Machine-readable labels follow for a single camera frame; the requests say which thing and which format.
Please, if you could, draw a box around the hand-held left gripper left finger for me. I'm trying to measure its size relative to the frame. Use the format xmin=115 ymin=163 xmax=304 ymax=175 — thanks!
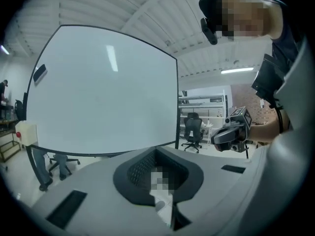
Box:
xmin=14 ymin=146 xmax=174 ymax=236

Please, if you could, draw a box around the small white folding table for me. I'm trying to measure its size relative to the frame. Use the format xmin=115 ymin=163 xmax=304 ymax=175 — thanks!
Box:
xmin=203 ymin=121 xmax=215 ymax=144

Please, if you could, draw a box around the black mesh office chair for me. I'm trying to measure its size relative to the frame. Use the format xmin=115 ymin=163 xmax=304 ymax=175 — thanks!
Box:
xmin=181 ymin=112 xmax=206 ymax=154

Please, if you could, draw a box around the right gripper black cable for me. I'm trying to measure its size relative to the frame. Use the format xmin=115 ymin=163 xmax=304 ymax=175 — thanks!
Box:
xmin=269 ymin=98 xmax=291 ymax=134

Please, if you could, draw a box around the black head-mounted camera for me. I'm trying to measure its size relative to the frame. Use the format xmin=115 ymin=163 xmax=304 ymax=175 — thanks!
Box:
xmin=200 ymin=17 xmax=219 ymax=46

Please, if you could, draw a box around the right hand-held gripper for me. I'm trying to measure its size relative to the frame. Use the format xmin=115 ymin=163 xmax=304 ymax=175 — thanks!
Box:
xmin=211 ymin=106 xmax=252 ymax=153

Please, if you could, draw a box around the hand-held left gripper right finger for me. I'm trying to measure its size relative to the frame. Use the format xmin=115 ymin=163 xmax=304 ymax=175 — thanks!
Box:
xmin=155 ymin=146 xmax=258 ymax=236

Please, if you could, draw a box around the person's right forearm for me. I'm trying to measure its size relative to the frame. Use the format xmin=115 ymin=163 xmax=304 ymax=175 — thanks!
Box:
xmin=248 ymin=118 xmax=281 ymax=142

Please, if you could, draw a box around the white box with red button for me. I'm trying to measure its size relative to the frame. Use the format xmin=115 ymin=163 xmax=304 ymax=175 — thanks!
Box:
xmin=15 ymin=120 xmax=38 ymax=148

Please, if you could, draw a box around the black whiteboard eraser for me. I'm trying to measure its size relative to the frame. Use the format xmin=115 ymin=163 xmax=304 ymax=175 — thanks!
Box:
xmin=33 ymin=64 xmax=48 ymax=82

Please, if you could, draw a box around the chest-mounted screen unit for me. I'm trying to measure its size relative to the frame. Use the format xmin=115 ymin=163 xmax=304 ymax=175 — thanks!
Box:
xmin=251 ymin=54 xmax=290 ymax=105

